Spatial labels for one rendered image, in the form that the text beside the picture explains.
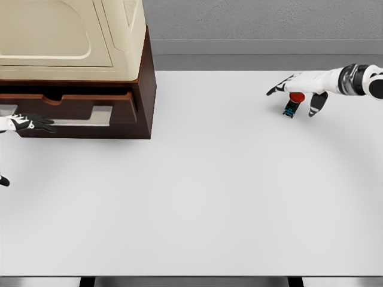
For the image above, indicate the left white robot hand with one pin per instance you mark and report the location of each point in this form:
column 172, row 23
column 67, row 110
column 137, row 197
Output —
column 21, row 123

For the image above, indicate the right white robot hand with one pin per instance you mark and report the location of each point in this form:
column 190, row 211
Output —
column 308, row 82

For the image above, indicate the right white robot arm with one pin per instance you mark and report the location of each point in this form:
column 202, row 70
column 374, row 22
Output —
column 350, row 79

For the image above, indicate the brown wooden cabinet body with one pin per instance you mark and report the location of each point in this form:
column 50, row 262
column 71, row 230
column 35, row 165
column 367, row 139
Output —
column 146, row 89

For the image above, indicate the cream beige box appliance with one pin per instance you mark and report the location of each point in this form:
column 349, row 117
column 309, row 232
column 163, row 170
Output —
column 60, row 33

